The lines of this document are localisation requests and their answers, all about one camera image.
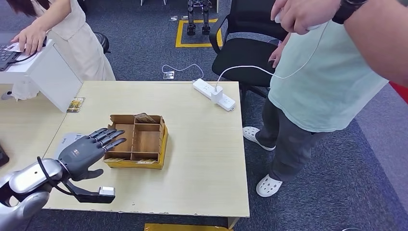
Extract wooden compartment box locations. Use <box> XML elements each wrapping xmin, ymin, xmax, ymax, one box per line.
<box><xmin>103</xmin><ymin>114</ymin><xmax>169</xmax><ymax>170</ymax></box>

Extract patterned room key card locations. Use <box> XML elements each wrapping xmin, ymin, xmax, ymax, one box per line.
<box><xmin>134</xmin><ymin>112</ymin><xmax>157</xmax><ymax>124</ymax></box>

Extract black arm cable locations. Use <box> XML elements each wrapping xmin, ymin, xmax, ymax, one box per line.
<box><xmin>37</xmin><ymin>156</ymin><xmax>76</xmax><ymax>196</ymax></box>

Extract person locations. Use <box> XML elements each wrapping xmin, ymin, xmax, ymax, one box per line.
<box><xmin>6</xmin><ymin>0</ymin><xmax>116</xmax><ymax>101</ymax></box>
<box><xmin>255</xmin><ymin>0</ymin><xmax>408</xmax><ymax>198</ymax></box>

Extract person's hand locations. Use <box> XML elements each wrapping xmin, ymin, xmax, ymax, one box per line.
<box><xmin>271</xmin><ymin>0</ymin><xmax>342</xmax><ymax>35</ymax></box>
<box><xmin>268</xmin><ymin>33</ymin><xmax>291</xmax><ymax>68</ymax></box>
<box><xmin>11</xmin><ymin>24</ymin><xmax>47</xmax><ymax>55</ymax></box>

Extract black flat device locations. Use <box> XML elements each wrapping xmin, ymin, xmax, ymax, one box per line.
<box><xmin>0</xmin><ymin>145</ymin><xmax>10</xmax><ymax>167</ymax></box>

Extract yellow floor tape square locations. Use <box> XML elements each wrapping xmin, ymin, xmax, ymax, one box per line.
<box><xmin>175</xmin><ymin>19</ymin><xmax>223</xmax><ymax>49</ymax></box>

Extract white floor cable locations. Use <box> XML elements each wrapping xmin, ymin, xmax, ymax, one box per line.
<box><xmin>161</xmin><ymin>64</ymin><xmax>204</xmax><ymax>80</ymax></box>

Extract dark laptop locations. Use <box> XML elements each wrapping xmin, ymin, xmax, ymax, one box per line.
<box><xmin>0</xmin><ymin>33</ymin><xmax>20</xmax><ymax>71</ymax></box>

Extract white charger cable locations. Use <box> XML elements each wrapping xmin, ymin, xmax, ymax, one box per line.
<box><xmin>215</xmin><ymin>20</ymin><xmax>331</xmax><ymax>92</ymax></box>

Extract black adapter cable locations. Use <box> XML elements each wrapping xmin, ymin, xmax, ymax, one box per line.
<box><xmin>9</xmin><ymin>51</ymin><xmax>39</xmax><ymax>64</ymax></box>

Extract white perforated clog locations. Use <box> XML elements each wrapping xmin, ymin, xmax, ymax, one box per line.
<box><xmin>242</xmin><ymin>126</ymin><xmax>276</xmax><ymax>152</ymax></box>
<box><xmin>255</xmin><ymin>174</ymin><xmax>283</xmax><ymax>198</ymax></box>

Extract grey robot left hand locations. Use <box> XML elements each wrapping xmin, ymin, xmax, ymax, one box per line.
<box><xmin>58</xmin><ymin>128</ymin><xmax>127</xmax><ymax>182</ymax></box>

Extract white handheld device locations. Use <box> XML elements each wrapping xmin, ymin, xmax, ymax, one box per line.
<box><xmin>274</xmin><ymin>11</ymin><xmax>322</xmax><ymax>32</ymax></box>

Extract white ID card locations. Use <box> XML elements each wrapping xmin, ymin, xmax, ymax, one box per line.
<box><xmin>4</xmin><ymin>42</ymin><xmax>25</xmax><ymax>53</ymax></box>

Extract white charger plug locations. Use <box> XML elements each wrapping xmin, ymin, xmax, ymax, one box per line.
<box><xmin>210</xmin><ymin>85</ymin><xmax>224</xmax><ymax>104</ymax></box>

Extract yellow picture card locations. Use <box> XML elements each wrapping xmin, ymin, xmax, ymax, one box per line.
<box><xmin>66</xmin><ymin>97</ymin><xmax>86</xmax><ymax>114</ymax></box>

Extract black office chair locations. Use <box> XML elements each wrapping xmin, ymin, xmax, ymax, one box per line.
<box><xmin>209</xmin><ymin>0</ymin><xmax>289</xmax><ymax>100</ymax></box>

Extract white desk riser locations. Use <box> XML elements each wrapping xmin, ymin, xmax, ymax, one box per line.
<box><xmin>0</xmin><ymin>39</ymin><xmax>84</xmax><ymax>113</ymax></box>

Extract black wristwatch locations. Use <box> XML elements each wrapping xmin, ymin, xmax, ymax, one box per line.
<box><xmin>331</xmin><ymin>0</ymin><xmax>369</xmax><ymax>25</ymax></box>

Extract black robot legs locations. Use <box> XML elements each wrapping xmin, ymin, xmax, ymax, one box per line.
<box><xmin>186</xmin><ymin>0</ymin><xmax>213</xmax><ymax>36</ymax></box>

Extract grey card reader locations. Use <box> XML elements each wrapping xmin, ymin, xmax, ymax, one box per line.
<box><xmin>53</xmin><ymin>133</ymin><xmax>86</xmax><ymax>160</ymax></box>

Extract white power strip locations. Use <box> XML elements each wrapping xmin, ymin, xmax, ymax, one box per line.
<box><xmin>192</xmin><ymin>78</ymin><xmax>236</xmax><ymax>112</ymax></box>

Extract yellow box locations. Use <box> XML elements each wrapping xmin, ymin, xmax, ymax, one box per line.
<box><xmin>144</xmin><ymin>223</ymin><xmax>233</xmax><ymax>231</ymax></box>

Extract red floor tape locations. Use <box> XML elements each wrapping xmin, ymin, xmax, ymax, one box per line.
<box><xmin>389</xmin><ymin>81</ymin><xmax>408</xmax><ymax>104</ymax></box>

